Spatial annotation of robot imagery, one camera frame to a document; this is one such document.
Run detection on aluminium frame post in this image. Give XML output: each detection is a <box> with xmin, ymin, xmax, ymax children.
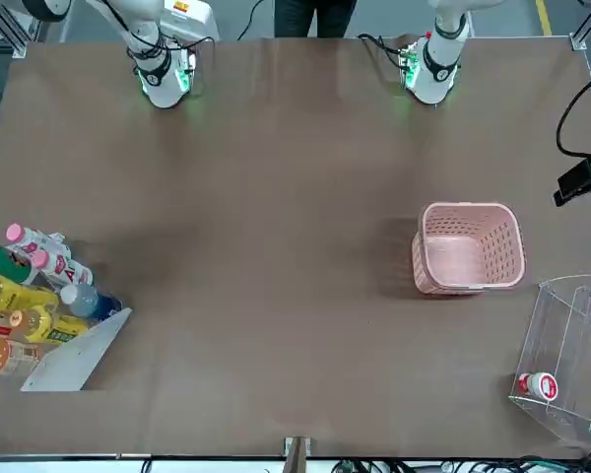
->
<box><xmin>284</xmin><ymin>436</ymin><xmax>312</xmax><ymax>473</ymax></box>

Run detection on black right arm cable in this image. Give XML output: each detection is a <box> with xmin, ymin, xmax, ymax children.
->
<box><xmin>102</xmin><ymin>0</ymin><xmax>267</xmax><ymax>75</ymax></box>

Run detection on clear acrylic drinks tray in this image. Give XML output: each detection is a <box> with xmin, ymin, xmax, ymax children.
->
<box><xmin>0</xmin><ymin>224</ymin><xmax>133</xmax><ymax>393</ymax></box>

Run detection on green bottle green cap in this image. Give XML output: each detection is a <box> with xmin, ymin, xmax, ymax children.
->
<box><xmin>0</xmin><ymin>241</ymin><xmax>35</xmax><ymax>286</ymax></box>

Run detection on clear acrylic tiered shelf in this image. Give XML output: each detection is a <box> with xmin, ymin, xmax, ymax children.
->
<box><xmin>507</xmin><ymin>274</ymin><xmax>591</xmax><ymax>447</ymax></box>

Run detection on grey blue bottle white cap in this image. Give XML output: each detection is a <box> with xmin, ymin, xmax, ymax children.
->
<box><xmin>59</xmin><ymin>283</ymin><xmax>124</xmax><ymax>321</ymax></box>

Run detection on white bottle pink cap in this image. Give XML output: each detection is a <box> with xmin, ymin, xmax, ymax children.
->
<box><xmin>5</xmin><ymin>223</ymin><xmax>68</xmax><ymax>260</ymax></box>
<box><xmin>32</xmin><ymin>249</ymin><xmax>94</xmax><ymax>288</ymax></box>

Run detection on tangled black cables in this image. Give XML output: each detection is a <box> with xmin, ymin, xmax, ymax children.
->
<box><xmin>324</xmin><ymin>456</ymin><xmax>591</xmax><ymax>473</ymax></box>

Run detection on small white red bottle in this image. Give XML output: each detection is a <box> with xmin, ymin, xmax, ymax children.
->
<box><xmin>516</xmin><ymin>372</ymin><xmax>559</xmax><ymax>401</ymax></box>

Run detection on person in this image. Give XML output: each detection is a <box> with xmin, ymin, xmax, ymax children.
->
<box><xmin>274</xmin><ymin>0</ymin><xmax>359</xmax><ymax>39</ymax></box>

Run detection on yellow drink bottle orange cap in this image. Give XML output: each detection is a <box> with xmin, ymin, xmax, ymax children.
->
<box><xmin>0</xmin><ymin>274</ymin><xmax>60</xmax><ymax>315</ymax></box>
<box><xmin>8</xmin><ymin>304</ymin><xmax>90</xmax><ymax>345</ymax></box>

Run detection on pink plastic basket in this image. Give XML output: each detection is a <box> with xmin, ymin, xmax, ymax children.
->
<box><xmin>412</xmin><ymin>200</ymin><xmax>527</xmax><ymax>297</ymax></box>

